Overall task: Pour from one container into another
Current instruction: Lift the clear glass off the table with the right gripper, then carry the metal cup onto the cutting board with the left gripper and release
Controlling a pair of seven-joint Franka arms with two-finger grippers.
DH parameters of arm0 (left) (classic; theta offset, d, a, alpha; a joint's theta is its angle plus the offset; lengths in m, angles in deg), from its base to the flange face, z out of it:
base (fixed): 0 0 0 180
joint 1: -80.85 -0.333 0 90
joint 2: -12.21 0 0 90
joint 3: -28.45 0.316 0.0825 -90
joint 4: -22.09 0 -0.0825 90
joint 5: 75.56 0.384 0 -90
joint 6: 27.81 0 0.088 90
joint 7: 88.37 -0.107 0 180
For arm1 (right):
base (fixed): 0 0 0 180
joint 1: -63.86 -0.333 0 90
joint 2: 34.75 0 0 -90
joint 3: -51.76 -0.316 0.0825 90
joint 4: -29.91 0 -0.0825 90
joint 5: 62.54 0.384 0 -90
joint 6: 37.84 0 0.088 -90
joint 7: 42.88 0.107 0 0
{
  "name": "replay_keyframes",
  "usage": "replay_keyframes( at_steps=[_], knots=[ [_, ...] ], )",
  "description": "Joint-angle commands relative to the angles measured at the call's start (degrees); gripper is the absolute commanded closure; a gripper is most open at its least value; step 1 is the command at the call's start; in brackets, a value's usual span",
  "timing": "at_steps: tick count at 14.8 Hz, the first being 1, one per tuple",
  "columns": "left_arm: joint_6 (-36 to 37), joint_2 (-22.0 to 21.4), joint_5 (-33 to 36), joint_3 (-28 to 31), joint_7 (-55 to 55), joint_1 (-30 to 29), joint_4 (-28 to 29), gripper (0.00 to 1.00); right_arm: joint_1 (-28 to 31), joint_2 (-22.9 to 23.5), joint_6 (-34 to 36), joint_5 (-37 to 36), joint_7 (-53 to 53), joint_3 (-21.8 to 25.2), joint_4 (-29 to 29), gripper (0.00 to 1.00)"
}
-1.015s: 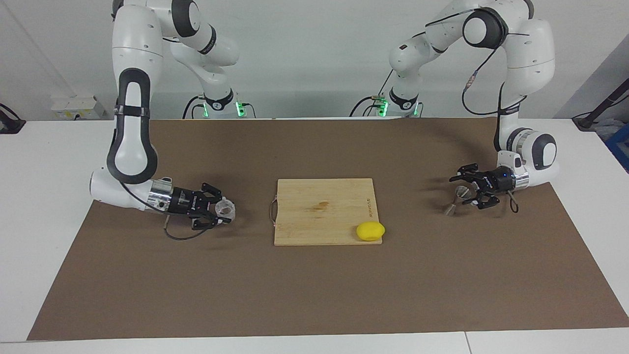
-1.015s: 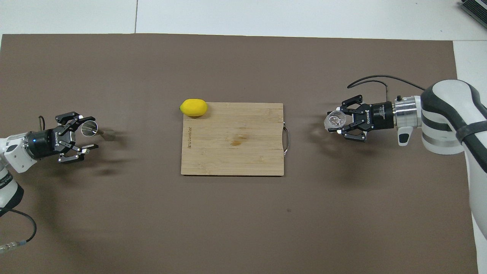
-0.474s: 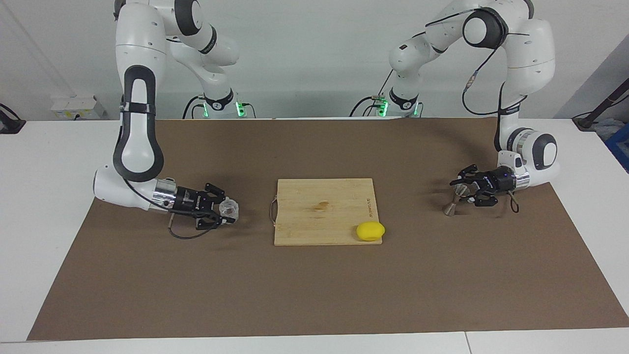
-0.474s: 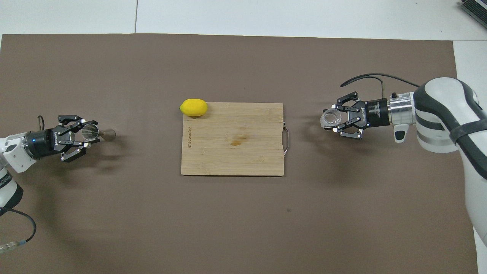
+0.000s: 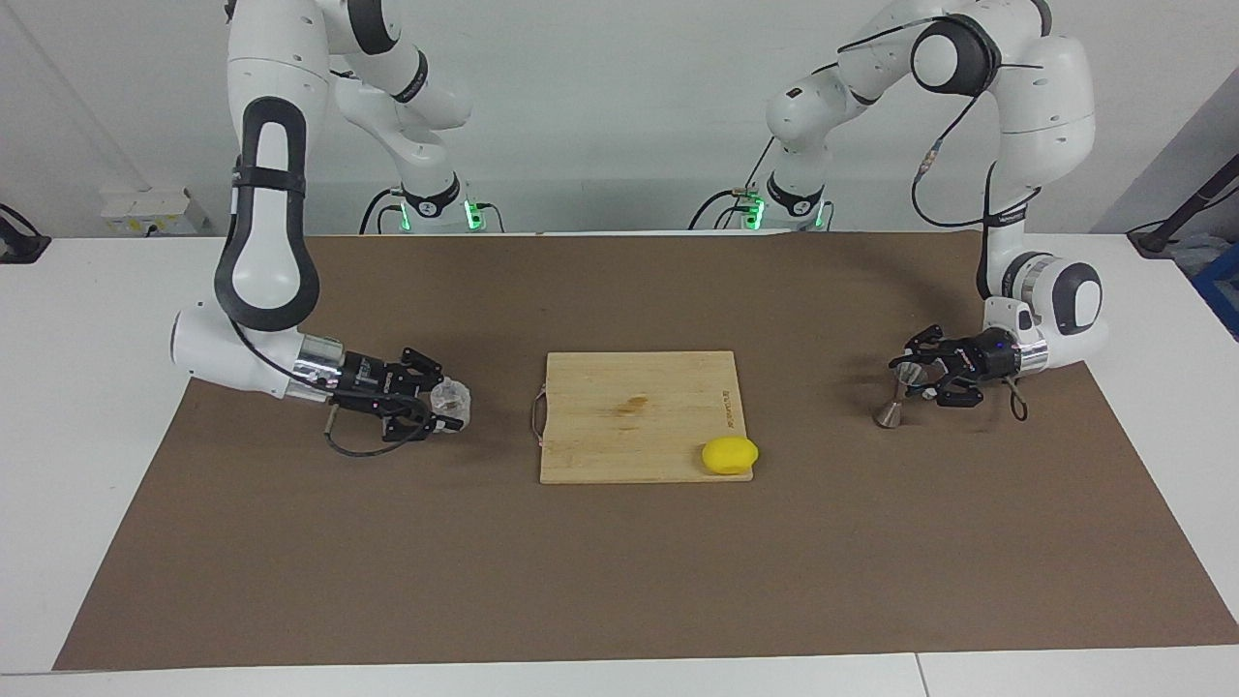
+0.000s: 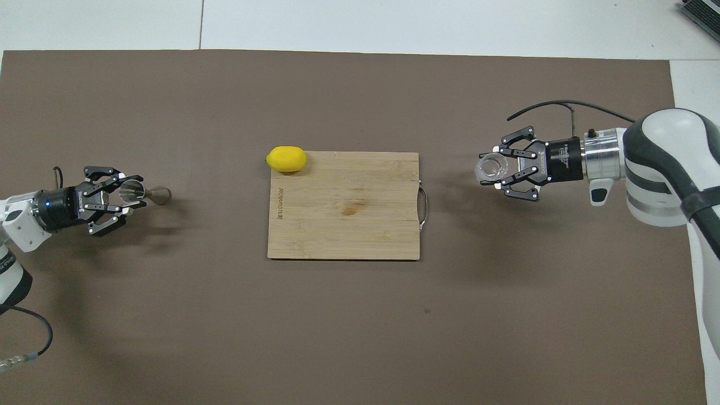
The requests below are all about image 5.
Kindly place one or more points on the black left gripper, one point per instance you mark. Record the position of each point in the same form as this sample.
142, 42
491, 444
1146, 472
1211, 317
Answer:
987, 356

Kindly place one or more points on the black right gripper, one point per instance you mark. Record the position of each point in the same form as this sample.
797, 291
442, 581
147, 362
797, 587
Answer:
373, 382

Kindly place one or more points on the clear glass cup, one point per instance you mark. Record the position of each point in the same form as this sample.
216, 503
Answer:
452, 402

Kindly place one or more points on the steel double jigger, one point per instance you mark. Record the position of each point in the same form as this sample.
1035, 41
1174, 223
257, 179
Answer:
889, 414

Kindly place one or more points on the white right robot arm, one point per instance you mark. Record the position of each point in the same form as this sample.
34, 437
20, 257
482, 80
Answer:
266, 261

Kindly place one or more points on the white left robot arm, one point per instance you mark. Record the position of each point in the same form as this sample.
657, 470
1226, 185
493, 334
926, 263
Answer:
1045, 97

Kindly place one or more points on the bamboo cutting board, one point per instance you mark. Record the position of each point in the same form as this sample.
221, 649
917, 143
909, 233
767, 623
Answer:
629, 426

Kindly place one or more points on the yellow lemon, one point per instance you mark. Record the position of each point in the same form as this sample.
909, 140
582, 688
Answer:
729, 456

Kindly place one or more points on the brown paper table mat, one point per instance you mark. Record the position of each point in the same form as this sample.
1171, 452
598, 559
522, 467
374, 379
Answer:
619, 561

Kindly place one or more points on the crumpled clear plastic bag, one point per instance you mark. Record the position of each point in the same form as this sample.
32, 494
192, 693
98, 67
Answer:
1191, 254

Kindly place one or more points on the black tripod stand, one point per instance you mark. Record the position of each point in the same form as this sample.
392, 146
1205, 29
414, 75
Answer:
1176, 218

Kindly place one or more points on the blue box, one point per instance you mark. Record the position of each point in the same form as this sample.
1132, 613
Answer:
1222, 290

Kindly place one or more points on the white power strip box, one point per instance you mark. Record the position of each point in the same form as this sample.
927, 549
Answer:
150, 211

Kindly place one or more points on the black clamp stand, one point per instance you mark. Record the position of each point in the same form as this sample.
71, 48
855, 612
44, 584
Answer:
19, 247

